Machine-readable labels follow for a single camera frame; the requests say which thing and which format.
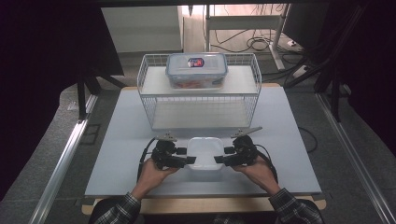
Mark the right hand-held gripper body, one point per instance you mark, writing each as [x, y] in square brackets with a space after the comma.
[246, 151]

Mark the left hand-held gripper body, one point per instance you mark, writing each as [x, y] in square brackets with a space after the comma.
[162, 152]

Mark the white square bowl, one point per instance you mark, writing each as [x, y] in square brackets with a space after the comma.
[205, 152]

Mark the clear container with blue-rimmed lid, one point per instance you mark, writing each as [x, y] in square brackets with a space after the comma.
[196, 70]

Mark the person's left hand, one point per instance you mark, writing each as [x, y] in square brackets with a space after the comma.
[151, 177]

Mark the person's right hand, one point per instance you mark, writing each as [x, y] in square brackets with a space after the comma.
[260, 174]

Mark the light grey table mat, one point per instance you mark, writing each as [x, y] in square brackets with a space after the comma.
[124, 155]

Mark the white power strip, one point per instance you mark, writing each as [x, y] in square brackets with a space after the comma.
[300, 71]

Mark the black metal stand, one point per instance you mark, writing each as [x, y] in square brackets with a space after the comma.
[335, 93]
[82, 96]

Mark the white cabinet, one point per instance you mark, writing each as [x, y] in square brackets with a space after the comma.
[141, 29]

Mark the dark monitor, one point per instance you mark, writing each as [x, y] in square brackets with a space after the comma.
[306, 25]

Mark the aluminium rail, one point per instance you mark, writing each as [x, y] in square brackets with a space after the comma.
[63, 161]
[355, 161]

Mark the white metal desk frame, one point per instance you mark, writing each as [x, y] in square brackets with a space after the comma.
[243, 21]

